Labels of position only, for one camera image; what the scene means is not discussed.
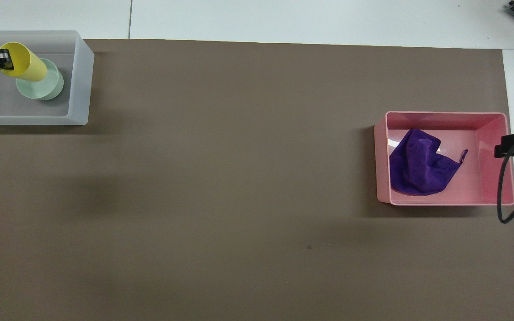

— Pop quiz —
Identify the yellow plastic cup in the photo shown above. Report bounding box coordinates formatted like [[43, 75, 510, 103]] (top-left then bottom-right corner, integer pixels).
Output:
[[0, 42, 48, 82]]

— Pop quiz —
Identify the translucent white plastic box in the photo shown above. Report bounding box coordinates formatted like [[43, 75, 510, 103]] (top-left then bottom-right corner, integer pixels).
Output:
[[0, 30, 95, 126]]

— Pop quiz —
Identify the pink plastic box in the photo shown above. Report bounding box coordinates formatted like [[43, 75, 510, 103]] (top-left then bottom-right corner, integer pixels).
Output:
[[374, 111, 514, 207]]

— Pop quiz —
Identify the pale green plastic cup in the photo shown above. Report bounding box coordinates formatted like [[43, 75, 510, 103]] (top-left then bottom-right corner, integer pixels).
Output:
[[16, 58, 65, 101]]

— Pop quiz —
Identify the purple cloth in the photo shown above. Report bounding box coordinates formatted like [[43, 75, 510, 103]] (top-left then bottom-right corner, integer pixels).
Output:
[[389, 128, 469, 197]]

